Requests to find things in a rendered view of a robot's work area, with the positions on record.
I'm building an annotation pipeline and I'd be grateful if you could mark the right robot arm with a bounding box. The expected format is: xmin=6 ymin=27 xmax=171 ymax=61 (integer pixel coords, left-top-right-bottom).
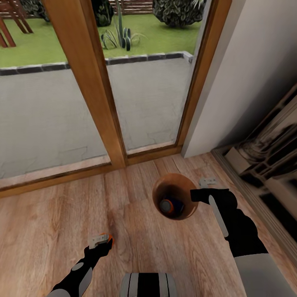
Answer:
xmin=190 ymin=178 xmax=297 ymax=297

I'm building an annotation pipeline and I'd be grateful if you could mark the trash can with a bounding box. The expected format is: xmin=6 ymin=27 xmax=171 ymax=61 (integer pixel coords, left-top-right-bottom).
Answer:
xmin=152 ymin=174 xmax=199 ymax=221

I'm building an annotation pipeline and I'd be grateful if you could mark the can of soda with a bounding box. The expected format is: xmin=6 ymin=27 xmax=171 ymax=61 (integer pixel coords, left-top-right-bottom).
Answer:
xmin=164 ymin=194 xmax=184 ymax=214
xmin=97 ymin=233 xmax=114 ymax=246
xmin=159 ymin=199 xmax=174 ymax=216

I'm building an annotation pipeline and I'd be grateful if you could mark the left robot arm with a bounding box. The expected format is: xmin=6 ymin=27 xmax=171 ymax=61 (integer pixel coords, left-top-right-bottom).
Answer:
xmin=46 ymin=234 xmax=113 ymax=297

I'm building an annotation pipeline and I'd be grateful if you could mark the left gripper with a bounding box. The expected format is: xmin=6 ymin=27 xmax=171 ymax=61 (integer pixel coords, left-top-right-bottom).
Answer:
xmin=84 ymin=239 xmax=113 ymax=263

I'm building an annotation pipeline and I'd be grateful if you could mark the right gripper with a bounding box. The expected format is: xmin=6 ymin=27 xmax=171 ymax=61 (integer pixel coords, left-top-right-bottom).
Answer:
xmin=190 ymin=188 xmax=210 ymax=204

